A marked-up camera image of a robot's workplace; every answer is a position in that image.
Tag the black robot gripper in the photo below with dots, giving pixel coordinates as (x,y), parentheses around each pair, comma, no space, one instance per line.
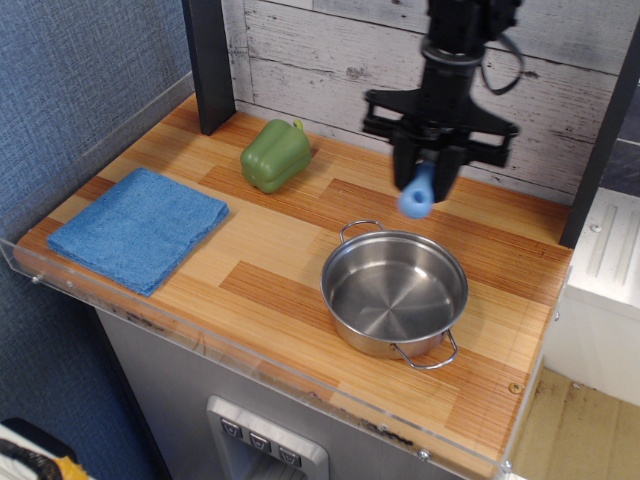
(441,117)

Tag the blue handled grey spoon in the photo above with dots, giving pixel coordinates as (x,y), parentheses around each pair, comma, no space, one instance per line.
(417,198)

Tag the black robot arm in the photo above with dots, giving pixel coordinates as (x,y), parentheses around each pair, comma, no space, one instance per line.
(461,30)

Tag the silver metal pot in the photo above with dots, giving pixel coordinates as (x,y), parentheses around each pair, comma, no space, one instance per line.
(394,294)

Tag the green toy bell pepper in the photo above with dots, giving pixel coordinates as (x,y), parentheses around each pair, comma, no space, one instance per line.
(280,151)

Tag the white toy sink unit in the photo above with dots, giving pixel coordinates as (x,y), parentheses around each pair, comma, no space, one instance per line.
(593,337)

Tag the blue folded cloth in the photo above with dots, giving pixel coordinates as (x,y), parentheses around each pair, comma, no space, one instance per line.
(140,230)

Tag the silver toy fridge dispenser panel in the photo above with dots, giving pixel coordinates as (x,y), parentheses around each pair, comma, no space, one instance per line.
(252,447)

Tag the clear acrylic table guard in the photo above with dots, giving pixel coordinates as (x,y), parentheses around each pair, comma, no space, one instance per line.
(248,297)

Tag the yellow object at corner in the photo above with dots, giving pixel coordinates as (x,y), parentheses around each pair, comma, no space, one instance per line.
(67,469)

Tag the dark right vertical post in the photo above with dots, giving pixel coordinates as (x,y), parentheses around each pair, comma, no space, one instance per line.
(616,111)

